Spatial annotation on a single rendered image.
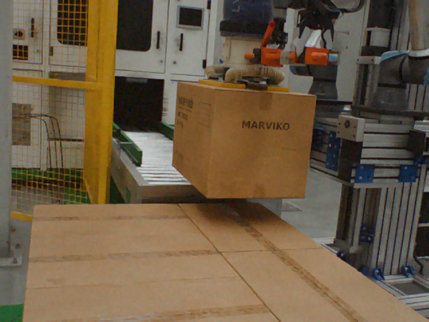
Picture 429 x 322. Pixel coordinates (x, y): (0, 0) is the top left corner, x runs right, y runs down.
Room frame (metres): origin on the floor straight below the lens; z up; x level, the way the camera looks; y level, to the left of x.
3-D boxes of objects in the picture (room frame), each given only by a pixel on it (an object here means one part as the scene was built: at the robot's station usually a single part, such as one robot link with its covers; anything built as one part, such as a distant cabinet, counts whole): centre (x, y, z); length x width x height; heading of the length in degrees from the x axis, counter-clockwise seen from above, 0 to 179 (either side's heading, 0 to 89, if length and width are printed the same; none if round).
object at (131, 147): (3.66, 0.73, 0.60); 1.60 x 0.10 x 0.09; 19
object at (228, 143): (2.14, -0.08, 0.87); 0.60 x 0.40 x 0.40; 18
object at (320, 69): (2.58, -0.51, 1.20); 0.13 x 0.12 x 0.14; 44
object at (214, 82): (2.13, 0.00, 1.10); 0.34 x 0.10 x 0.05; 18
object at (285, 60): (1.72, -0.23, 1.20); 0.07 x 0.07 x 0.04; 18
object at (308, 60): (1.59, -0.27, 1.20); 0.08 x 0.07 x 0.05; 18
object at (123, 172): (3.31, 0.67, 0.50); 2.31 x 0.05 x 0.19; 19
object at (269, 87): (2.19, -0.18, 1.10); 0.34 x 0.10 x 0.05; 18
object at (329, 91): (2.57, -0.52, 1.09); 0.15 x 0.15 x 0.10
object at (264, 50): (1.92, -0.17, 1.20); 0.10 x 0.08 x 0.06; 108
